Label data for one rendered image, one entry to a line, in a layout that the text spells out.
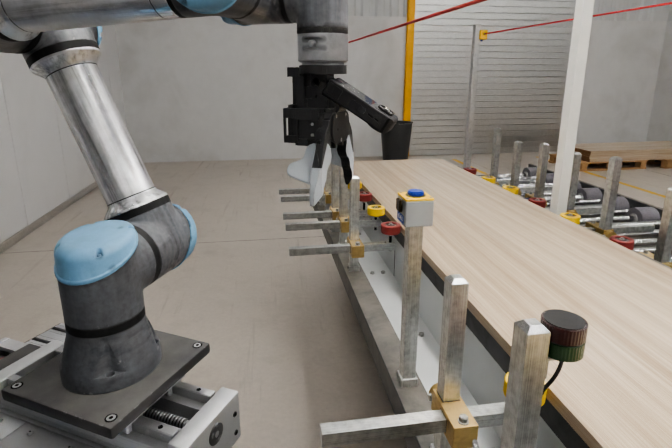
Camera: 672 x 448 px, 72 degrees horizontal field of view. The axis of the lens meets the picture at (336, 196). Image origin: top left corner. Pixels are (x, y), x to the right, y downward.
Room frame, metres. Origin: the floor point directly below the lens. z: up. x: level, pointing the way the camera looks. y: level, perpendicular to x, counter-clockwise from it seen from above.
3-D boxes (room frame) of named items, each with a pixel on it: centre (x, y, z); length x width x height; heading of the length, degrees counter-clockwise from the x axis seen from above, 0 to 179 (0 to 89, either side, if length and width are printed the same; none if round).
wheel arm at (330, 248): (1.76, -0.03, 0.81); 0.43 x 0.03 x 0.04; 99
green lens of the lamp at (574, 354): (0.58, -0.32, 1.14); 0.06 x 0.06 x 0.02
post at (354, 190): (1.81, -0.07, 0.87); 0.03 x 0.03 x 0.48; 9
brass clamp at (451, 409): (0.80, -0.24, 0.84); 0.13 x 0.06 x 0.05; 9
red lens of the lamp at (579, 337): (0.58, -0.32, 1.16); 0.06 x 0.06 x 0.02
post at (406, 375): (1.08, -0.19, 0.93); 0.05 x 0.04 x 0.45; 9
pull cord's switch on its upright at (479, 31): (3.28, -0.96, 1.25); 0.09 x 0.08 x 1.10; 9
